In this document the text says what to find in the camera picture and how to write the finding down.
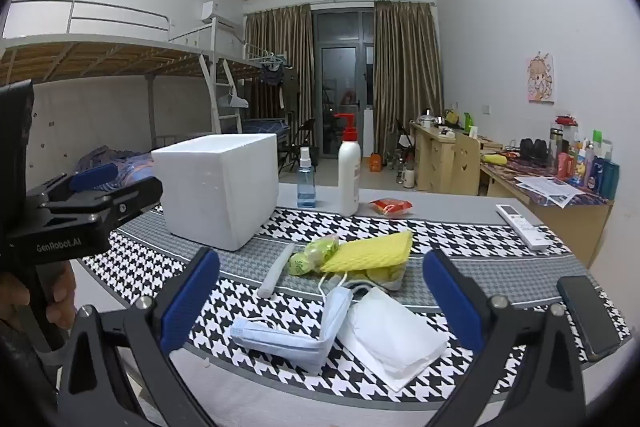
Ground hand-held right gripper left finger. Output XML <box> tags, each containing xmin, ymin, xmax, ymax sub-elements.
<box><xmin>55</xmin><ymin>247</ymin><xmax>236</xmax><ymax>427</ymax></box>

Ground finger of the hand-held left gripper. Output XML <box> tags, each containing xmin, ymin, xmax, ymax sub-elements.
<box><xmin>37</xmin><ymin>177</ymin><xmax>165</xmax><ymax>233</ymax></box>
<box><xmin>25</xmin><ymin>163</ymin><xmax>121</xmax><ymax>208</ymax></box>

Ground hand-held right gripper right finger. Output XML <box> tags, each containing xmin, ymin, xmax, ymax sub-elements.
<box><xmin>421</xmin><ymin>251</ymin><xmax>586</xmax><ymax>427</ymax></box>

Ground white tissue paper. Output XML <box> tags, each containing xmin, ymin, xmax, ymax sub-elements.
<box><xmin>337</xmin><ymin>286</ymin><xmax>449</xmax><ymax>393</ymax></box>

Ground white foam box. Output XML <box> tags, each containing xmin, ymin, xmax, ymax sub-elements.
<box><xmin>151</xmin><ymin>133</ymin><xmax>279</xmax><ymax>252</ymax></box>

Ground white plastic stick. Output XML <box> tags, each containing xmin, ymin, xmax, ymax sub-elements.
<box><xmin>258</xmin><ymin>243</ymin><xmax>296</xmax><ymax>299</ymax></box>

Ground yellow foam fruit net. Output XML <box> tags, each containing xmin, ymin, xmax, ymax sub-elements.
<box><xmin>319</xmin><ymin>230</ymin><xmax>414</xmax><ymax>274</ymax></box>

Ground green tissue packet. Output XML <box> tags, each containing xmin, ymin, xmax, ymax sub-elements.
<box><xmin>288</xmin><ymin>237</ymin><xmax>341</xmax><ymax>278</ymax></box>

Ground person's left hand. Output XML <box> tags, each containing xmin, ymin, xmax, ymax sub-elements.
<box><xmin>0</xmin><ymin>271</ymin><xmax>36</xmax><ymax>333</ymax></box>

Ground blue plaid blanket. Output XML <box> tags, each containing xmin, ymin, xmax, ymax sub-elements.
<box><xmin>75</xmin><ymin>146</ymin><xmax>156</xmax><ymax>180</ymax></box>

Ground houndstooth tablecloth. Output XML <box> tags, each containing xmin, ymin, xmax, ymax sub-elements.
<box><xmin>82</xmin><ymin>202</ymin><xmax>633</xmax><ymax>413</ymax></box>

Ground white remote control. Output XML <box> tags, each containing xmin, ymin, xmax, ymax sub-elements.
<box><xmin>495</xmin><ymin>203</ymin><xmax>550</xmax><ymax>251</ymax></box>

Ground red snack packet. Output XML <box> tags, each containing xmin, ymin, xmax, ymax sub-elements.
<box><xmin>369</xmin><ymin>199</ymin><xmax>414</xmax><ymax>219</ymax></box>

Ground white metal bunk bed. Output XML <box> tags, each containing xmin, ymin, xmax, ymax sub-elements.
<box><xmin>212</xmin><ymin>14</ymin><xmax>301</xmax><ymax>148</ymax></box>
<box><xmin>0</xmin><ymin>0</ymin><xmax>221</xmax><ymax>168</ymax></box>

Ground white bunk bed ladder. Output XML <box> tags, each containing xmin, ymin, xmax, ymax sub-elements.
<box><xmin>197</xmin><ymin>54</ymin><xmax>246</xmax><ymax>135</ymax></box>

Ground black smartphone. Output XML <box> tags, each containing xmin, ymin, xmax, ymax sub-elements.
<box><xmin>556</xmin><ymin>275</ymin><xmax>622</xmax><ymax>362</ymax></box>

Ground wooden desk with patterned cover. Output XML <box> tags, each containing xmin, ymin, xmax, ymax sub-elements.
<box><xmin>480</xmin><ymin>147</ymin><xmax>616</xmax><ymax>268</ymax></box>

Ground patterned desk cover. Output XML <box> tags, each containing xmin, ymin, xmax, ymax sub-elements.
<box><xmin>482</xmin><ymin>154</ymin><xmax>613</xmax><ymax>208</ymax></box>

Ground white hanging bag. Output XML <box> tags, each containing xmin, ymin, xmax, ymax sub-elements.
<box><xmin>217</xmin><ymin>87</ymin><xmax>249</xmax><ymax>108</ymax></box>

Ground wooden smiley chair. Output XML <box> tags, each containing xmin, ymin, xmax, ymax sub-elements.
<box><xmin>450</xmin><ymin>134</ymin><xmax>483</xmax><ymax>195</ymax></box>

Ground printed paper sheets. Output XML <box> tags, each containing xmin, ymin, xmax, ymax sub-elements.
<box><xmin>515</xmin><ymin>176</ymin><xmax>585</xmax><ymax>208</ymax></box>

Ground blue plaid mattress pad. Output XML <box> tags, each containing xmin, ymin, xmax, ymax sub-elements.
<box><xmin>242</xmin><ymin>118</ymin><xmax>291</xmax><ymax>132</ymax></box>

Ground blue spray bottle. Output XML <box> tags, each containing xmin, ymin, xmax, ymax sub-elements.
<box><xmin>297</xmin><ymin>147</ymin><xmax>317</xmax><ymax>208</ymax></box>

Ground white red pump lotion bottle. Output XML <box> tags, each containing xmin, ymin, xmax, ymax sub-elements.
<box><xmin>334</xmin><ymin>113</ymin><xmax>362</xmax><ymax>217</ymax></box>

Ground black headphones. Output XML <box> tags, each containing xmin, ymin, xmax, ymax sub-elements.
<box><xmin>520</xmin><ymin>138</ymin><xmax>551</xmax><ymax>162</ymax></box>

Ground black folding chair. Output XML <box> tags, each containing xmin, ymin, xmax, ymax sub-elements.
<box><xmin>277</xmin><ymin>118</ymin><xmax>317</xmax><ymax>172</ymax></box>

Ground dark hanging clothes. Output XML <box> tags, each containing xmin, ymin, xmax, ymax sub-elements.
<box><xmin>259</xmin><ymin>62</ymin><xmax>296</xmax><ymax>88</ymax></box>

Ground group of toiletry bottles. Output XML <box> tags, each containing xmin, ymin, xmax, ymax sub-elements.
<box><xmin>547</xmin><ymin>114</ymin><xmax>621</xmax><ymax>200</ymax></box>

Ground white air conditioner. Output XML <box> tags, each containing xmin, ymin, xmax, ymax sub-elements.
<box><xmin>201</xmin><ymin>2</ymin><xmax>241</xmax><ymax>28</ymax></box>

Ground brown curtain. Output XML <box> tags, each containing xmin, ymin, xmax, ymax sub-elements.
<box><xmin>244</xmin><ymin>4</ymin><xmax>317</xmax><ymax>148</ymax></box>
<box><xmin>374</xmin><ymin>0</ymin><xmax>445</xmax><ymax>158</ymax></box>

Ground glass balcony door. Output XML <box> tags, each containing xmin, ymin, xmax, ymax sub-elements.
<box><xmin>312</xmin><ymin>9</ymin><xmax>376</xmax><ymax>158</ymax></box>

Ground cartoon wall poster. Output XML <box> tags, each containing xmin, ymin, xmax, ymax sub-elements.
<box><xmin>525</xmin><ymin>52</ymin><xmax>557</xmax><ymax>104</ymax></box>

